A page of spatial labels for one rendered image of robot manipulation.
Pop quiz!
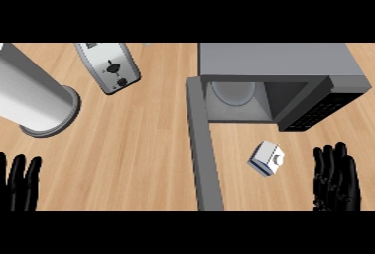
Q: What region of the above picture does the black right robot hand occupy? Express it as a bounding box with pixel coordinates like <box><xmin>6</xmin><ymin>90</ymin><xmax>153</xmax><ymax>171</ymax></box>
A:
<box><xmin>311</xmin><ymin>141</ymin><xmax>363</xmax><ymax>212</ymax></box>

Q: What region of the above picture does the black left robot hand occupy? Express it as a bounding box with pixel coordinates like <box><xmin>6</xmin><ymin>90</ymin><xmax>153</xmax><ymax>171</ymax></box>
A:
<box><xmin>0</xmin><ymin>151</ymin><xmax>44</xmax><ymax>212</ymax></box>

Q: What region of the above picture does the white milk carton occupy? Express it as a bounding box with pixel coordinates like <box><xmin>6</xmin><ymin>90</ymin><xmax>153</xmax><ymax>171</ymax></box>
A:
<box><xmin>247</xmin><ymin>140</ymin><xmax>286</xmax><ymax>178</ymax></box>

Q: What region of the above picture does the grey microwave door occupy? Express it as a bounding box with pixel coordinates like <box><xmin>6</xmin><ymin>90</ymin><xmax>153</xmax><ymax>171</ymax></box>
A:
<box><xmin>185</xmin><ymin>76</ymin><xmax>226</xmax><ymax>212</ymax></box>

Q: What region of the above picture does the grey microwave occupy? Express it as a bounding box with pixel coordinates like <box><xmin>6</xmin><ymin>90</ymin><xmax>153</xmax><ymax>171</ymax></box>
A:
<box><xmin>198</xmin><ymin>43</ymin><xmax>373</xmax><ymax>133</ymax></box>

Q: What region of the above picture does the glass microwave turntable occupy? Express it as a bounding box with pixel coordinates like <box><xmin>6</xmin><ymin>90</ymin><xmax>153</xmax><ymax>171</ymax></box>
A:
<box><xmin>211</xmin><ymin>82</ymin><xmax>258</xmax><ymax>107</ymax></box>

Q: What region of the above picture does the white paper towel roll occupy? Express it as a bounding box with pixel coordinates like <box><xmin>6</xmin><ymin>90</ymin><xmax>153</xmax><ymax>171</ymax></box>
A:
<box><xmin>0</xmin><ymin>43</ymin><xmax>84</xmax><ymax>139</ymax></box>

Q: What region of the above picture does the silver toaster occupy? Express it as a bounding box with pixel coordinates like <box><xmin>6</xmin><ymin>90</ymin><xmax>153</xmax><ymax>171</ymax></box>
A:
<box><xmin>74</xmin><ymin>43</ymin><xmax>142</xmax><ymax>96</ymax></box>

